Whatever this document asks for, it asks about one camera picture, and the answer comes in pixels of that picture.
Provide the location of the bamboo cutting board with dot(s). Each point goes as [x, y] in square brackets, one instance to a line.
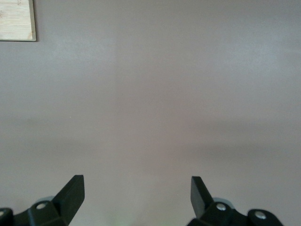
[15, 20]

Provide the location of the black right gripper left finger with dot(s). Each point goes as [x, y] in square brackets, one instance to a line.
[63, 202]

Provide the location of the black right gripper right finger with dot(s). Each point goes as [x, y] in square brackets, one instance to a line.
[204, 207]

